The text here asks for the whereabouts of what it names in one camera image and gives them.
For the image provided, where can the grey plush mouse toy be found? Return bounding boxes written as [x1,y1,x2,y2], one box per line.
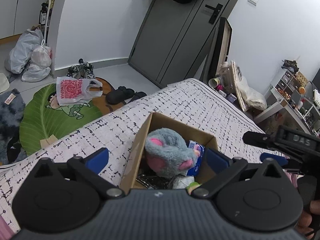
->
[144,128,197,179]

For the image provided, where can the framed board leaning on wall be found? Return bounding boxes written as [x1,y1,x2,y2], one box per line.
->
[200,17,232,85]

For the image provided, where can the clear plastic bag with cloth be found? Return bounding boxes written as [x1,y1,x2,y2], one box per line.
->
[218,61,267,112]

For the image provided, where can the white desk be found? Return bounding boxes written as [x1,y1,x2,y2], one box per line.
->
[253,86,317,136]

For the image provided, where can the white cabinet with shelves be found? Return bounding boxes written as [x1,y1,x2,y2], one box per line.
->
[1,0,47,38]

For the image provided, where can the blue tissue pack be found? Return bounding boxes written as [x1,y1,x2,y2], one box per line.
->
[187,140,205,177]

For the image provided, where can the white black patterned bedspread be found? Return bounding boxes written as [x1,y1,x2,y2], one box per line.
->
[1,79,262,232]

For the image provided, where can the white soft bundle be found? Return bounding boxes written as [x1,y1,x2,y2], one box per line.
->
[172,175,195,190]

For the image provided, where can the grey door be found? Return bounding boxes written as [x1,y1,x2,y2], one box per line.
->
[128,0,238,87]

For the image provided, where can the pink blanket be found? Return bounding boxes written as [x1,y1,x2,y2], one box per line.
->
[0,216,15,240]

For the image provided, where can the brown cardboard box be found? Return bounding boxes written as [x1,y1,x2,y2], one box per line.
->
[120,112,219,193]

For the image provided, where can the person's right hand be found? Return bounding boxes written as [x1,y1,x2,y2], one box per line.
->
[295,200,320,239]

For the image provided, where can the white paper cup tube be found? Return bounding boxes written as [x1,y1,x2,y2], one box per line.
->
[208,76,223,88]

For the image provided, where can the grey white garbage bags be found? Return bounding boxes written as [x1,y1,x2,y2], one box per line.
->
[4,28,52,82]

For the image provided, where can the camouflage shoes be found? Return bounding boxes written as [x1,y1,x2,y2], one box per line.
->
[66,59,95,79]

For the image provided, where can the green leaf cartoon rug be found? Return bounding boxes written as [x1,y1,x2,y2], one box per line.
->
[20,77,125,156]

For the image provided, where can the white red printed plastic bag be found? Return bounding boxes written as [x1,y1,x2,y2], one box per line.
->
[56,76,103,106]

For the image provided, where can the small drawer organizer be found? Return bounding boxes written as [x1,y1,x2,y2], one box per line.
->
[276,70,299,99]

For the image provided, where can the black door handle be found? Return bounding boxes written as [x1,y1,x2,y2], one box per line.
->
[205,3,223,24]

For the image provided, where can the black slippers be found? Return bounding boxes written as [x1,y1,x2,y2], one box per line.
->
[106,86,147,105]

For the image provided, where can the bag of black beads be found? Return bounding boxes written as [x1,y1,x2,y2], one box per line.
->
[136,168,171,190]

